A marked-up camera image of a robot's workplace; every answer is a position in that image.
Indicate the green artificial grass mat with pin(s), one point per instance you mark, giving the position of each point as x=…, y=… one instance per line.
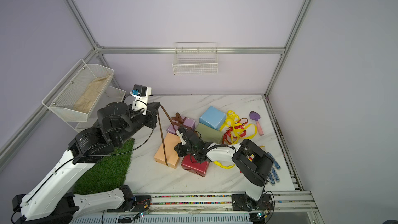
x=109, y=174

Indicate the orange gift box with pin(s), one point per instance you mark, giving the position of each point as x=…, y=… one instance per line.
x=171, y=140

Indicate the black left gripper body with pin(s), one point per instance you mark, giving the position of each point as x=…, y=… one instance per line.
x=137, y=122

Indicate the green gift box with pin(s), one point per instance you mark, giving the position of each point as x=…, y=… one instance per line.
x=209, y=134

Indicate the purple trowel pink handle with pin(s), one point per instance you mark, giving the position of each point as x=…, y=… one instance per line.
x=256, y=117

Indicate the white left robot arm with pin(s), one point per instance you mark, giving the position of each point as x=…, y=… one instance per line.
x=51, y=201

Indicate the blue dotted work glove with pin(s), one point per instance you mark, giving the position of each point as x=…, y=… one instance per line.
x=273, y=176

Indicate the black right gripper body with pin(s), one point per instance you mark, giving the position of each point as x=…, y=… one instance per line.
x=185, y=149

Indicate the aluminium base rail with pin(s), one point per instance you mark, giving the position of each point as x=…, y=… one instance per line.
x=293, y=207

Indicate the red gift box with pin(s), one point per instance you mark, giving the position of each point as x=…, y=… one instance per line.
x=190, y=164

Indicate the beige cloth in shelf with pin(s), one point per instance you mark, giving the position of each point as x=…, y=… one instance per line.
x=93, y=90

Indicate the white two-tier mesh shelf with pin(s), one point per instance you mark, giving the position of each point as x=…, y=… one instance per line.
x=64, y=95

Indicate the brown ribbon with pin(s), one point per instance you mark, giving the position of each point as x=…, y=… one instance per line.
x=177, y=121
x=163, y=135

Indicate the white wire wall basket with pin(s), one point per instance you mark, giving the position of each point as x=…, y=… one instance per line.
x=195, y=58

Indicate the light blue gift box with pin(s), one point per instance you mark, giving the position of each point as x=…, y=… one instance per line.
x=213, y=118

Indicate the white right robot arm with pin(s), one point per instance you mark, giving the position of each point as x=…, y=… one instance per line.
x=251, y=160

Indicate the yellow ribbon of blue box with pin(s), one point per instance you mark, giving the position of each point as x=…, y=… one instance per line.
x=251, y=128

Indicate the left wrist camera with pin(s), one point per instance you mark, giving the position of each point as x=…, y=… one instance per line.
x=141, y=96

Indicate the brown ribbon on purple box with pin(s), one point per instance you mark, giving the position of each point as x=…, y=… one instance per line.
x=177, y=121

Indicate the purple gift box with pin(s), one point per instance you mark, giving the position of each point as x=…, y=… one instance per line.
x=190, y=124

